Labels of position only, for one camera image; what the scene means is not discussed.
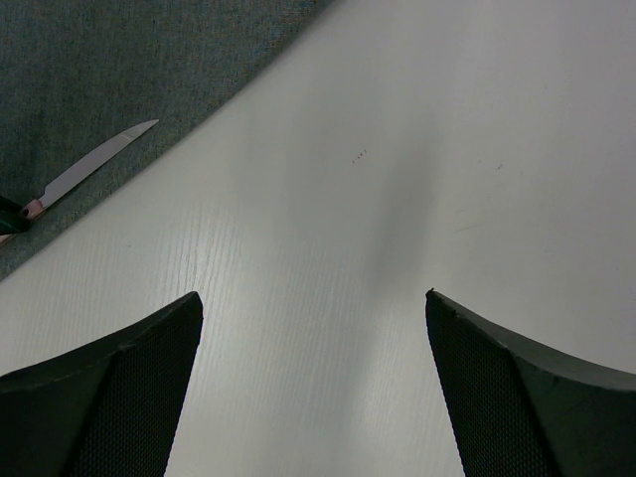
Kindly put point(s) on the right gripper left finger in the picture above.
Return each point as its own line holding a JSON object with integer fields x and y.
{"x": 108, "y": 408}

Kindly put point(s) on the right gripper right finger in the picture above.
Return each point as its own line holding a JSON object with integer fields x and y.
{"x": 520, "y": 408}

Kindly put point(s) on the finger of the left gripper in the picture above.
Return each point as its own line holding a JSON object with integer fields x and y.
{"x": 13, "y": 218}

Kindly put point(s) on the grey cloth napkin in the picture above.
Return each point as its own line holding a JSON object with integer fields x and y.
{"x": 76, "y": 73}

